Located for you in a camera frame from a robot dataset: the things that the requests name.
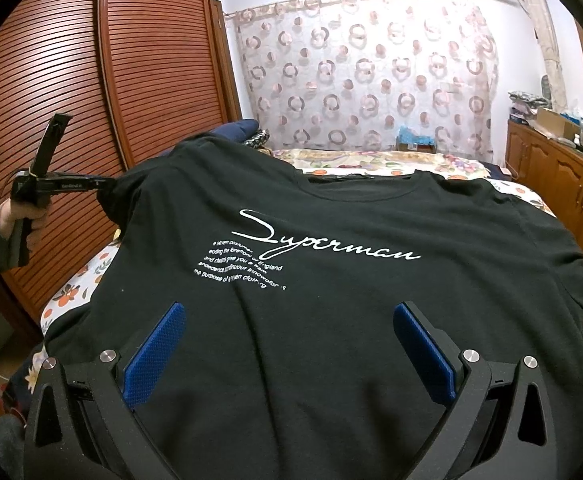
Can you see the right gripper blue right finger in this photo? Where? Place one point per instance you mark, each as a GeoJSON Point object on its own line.
{"type": "Point", "coordinates": [497, 422]}

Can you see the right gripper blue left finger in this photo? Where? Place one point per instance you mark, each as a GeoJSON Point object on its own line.
{"type": "Point", "coordinates": [83, 422]}

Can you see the black Superman t-shirt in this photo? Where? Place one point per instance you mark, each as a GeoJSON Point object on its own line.
{"type": "Point", "coordinates": [289, 368]}

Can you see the person's left hand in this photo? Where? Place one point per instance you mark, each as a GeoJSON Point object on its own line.
{"type": "Point", "coordinates": [11, 212]}

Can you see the orange print white bedsheet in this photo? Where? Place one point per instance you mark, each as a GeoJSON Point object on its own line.
{"type": "Point", "coordinates": [80, 288]}

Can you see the brown louvered wardrobe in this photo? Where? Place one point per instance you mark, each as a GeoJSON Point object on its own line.
{"type": "Point", "coordinates": [135, 77]}

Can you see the folded navy blue garment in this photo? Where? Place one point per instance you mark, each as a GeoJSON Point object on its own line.
{"type": "Point", "coordinates": [239, 131]}

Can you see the folded dark patterned garment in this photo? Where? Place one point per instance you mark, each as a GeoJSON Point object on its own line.
{"type": "Point", "coordinates": [258, 139]}

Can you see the wooden sideboard cabinet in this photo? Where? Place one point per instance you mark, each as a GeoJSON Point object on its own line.
{"type": "Point", "coordinates": [552, 170]}

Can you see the floral quilt blanket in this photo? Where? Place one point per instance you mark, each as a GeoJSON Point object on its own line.
{"type": "Point", "coordinates": [383, 164]}

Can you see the blue tissue box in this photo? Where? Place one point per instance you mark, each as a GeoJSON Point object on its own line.
{"type": "Point", "coordinates": [408, 140]}

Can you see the cardboard box on sideboard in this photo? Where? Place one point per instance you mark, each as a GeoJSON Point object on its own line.
{"type": "Point", "coordinates": [553, 124]}

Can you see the stack of folded cloths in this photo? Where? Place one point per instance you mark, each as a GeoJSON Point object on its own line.
{"type": "Point", "coordinates": [525, 106]}

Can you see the circle pattern sheer curtain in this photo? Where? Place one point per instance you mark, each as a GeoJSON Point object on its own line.
{"type": "Point", "coordinates": [345, 75]}

